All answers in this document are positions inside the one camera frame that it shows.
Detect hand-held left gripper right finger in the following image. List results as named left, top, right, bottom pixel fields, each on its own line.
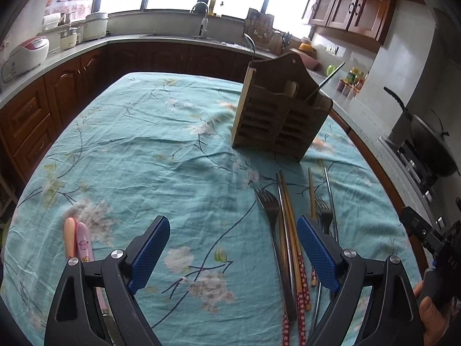
left=296, top=215, right=423, bottom=346

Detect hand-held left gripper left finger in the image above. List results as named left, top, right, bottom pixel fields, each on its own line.
left=44, top=215, right=171, bottom=346

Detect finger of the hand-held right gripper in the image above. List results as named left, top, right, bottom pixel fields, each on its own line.
left=401, top=206, right=446, bottom=257

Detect wooden utensil holder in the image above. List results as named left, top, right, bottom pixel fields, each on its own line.
left=230, top=51, right=332, bottom=162

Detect person's right hand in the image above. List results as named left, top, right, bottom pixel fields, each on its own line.
left=413, top=281, right=461, bottom=346

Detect small steel fork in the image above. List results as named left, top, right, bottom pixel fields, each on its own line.
left=308, top=196, right=334, bottom=334

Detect gas stove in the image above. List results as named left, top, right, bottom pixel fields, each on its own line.
left=378, top=135, right=461, bottom=224

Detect steel chopstick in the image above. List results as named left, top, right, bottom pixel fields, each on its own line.
left=323, top=167, right=339, bottom=242
left=275, top=172, right=293, bottom=282

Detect large steel fork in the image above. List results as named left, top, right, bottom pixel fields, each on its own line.
left=254, top=187, right=298, bottom=324

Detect black wok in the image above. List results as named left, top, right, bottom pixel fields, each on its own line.
left=383, top=86, right=460, bottom=177

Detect floral teal tablecloth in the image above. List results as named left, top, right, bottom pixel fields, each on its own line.
left=3, top=71, right=424, bottom=346

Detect wooden knife block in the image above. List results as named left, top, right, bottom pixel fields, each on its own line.
left=273, top=31, right=293, bottom=55

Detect wooden upper cabinets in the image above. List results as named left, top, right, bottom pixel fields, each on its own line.
left=301, top=0, right=418, bottom=44

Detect small white electric pot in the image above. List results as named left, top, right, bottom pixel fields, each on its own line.
left=58, top=27, right=83, bottom=51

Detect white and red rice cooker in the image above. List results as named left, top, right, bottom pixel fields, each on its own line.
left=2, top=37, right=50, bottom=82

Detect large white cooker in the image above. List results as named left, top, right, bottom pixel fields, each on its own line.
left=82, top=12, right=109, bottom=41

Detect steel kitchen faucet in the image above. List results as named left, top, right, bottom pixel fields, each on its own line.
left=190, top=2, right=210, bottom=38

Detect white plastic container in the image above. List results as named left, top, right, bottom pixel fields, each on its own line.
left=42, top=12, right=62, bottom=31

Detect pink handled spoon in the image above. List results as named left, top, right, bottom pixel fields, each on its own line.
left=75, top=221, right=121, bottom=346

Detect orange handled spoon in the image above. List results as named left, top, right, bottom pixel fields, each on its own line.
left=64, top=217, right=76, bottom=260

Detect straight steel utensil handle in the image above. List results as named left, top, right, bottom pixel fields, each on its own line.
left=305, top=61, right=345, bottom=101

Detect curved steel utensil handle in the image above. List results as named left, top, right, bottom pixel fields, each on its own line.
left=244, top=32, right=257, bottom=62

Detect wire dish rack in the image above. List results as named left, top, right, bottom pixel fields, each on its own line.
left=245, top=7, right=275, bottom=42

